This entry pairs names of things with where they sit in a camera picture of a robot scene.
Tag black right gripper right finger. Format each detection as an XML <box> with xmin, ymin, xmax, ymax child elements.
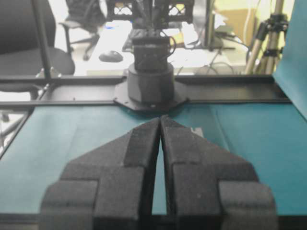
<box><xmin>161</xmin><ymin>115</ymin><xmax>278</xmax><ymax>230</ymax></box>

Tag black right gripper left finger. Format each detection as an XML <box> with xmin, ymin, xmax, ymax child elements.
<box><xmin>40</xmin><ymin>118</ymin><xmax>160</xmax><ymax>230</ymax></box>

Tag teal table cloth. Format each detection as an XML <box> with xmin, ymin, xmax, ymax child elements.
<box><xmin>0</xmin><ymin>0</ymin><xmax>307</xmax><ymax>216</ymax></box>

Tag white desk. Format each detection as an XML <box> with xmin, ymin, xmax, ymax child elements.
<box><xmin>85</xmin><ymin>21</ymin><xmax>247</xmax><ymax>76</ymax></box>

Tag black computer mouse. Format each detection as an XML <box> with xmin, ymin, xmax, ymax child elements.
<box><xmin>99</xmin><ymin>50</ymin><xmax>123</xmax><ymax>63</ymax></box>

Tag black office chair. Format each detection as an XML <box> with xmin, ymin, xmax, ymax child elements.
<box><xmin>59</xmin><ymin>0</ymin><xmax>106</xmax><ymax>61</ymax></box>
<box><xmin>0</xmin><ymin>0</ymin><xmax>76</xmax><ymax>99</ymax></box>

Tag black lattice crate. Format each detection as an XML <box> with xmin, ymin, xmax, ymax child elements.
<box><xmin>105</xmin><ymin>0</ymin><xmax>194</xmax><ymax>23</ymax></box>

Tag black aluminium frame rail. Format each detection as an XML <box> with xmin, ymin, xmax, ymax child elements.
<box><xmin>0</xmin><ymin>75</ymin><xmax>290</xmax><ymax>111</ymax></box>

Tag camera tripod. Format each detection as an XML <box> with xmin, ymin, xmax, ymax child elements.
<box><xmin>244</xmin><ymin>0</ymin><xmax>289</xmax><ymax>75</ymax></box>

